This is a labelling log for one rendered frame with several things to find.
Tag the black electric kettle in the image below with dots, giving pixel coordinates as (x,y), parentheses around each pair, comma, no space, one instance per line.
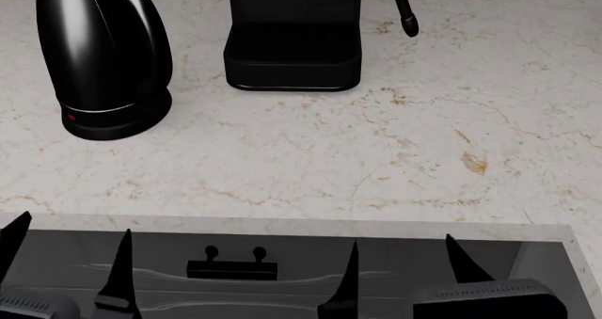
(99,43)

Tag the black block with two knobs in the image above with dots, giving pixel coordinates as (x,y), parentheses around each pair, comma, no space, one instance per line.
(232,269)

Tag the black coffee machine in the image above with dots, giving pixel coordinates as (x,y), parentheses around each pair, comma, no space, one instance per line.
(291,58)

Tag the black steam wand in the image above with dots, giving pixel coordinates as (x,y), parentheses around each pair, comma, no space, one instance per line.
(405,13)

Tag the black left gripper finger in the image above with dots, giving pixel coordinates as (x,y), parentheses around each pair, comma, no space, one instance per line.
(120,283)
(13,239)

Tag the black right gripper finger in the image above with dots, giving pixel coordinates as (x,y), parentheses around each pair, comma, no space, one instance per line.
(465,267)
(345,298)

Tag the black round kettle base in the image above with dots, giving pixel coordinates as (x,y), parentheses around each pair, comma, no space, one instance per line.
(108,123)

